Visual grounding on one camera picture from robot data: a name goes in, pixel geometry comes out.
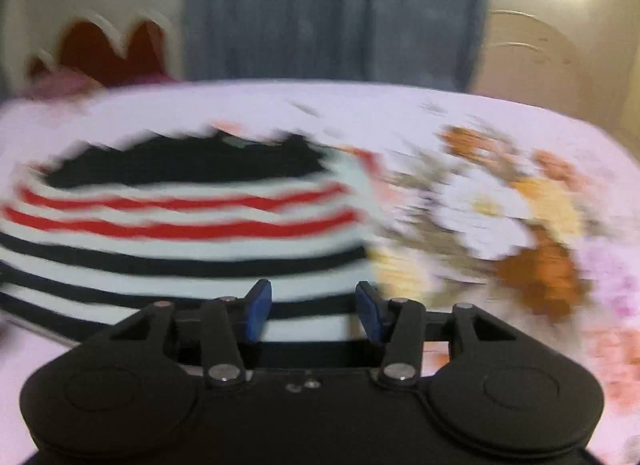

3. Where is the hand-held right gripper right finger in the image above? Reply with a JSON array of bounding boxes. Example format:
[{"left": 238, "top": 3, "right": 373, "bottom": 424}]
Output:
[{"left": 354, "top": 281, "right": 507, "bottom": 387}]

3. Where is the floral pink bed sheet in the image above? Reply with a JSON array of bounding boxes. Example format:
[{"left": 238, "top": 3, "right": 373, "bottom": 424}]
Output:
[{"left": 0, "top": 79, "right": 640, "bottom": 465}]

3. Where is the red heart-shaped headboard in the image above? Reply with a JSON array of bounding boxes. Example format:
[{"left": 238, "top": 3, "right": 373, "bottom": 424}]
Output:
[{"left": 27, "top": 16, "right": 175, "bottom": 88}]

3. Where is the pink striped pillow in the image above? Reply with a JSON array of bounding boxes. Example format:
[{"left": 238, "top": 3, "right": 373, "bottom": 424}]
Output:
[{"left": 19, "top": 66, "right": 103, "bottom": 102}]

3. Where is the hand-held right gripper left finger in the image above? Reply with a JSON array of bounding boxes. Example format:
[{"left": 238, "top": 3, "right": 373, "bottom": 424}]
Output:
[{"left": 107, "top": 279, "right": 274, "bottom": 389}]

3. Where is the cream arched footboard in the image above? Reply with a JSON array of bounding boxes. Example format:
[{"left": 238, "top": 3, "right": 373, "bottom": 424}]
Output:
[{"left": 472, "top": 9, "right": 603, "bottom": 118}]

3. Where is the wide blue-grey curtain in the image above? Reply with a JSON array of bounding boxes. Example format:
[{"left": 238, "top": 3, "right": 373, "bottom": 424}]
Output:
[{"left": 181, "top": 0, "right": 490, "bottom": 92}]

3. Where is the striped knit sweater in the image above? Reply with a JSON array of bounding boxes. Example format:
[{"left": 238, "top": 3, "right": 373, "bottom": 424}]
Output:
[{"left": 0, "top": 126, "right": 383, "bottom": 348}]

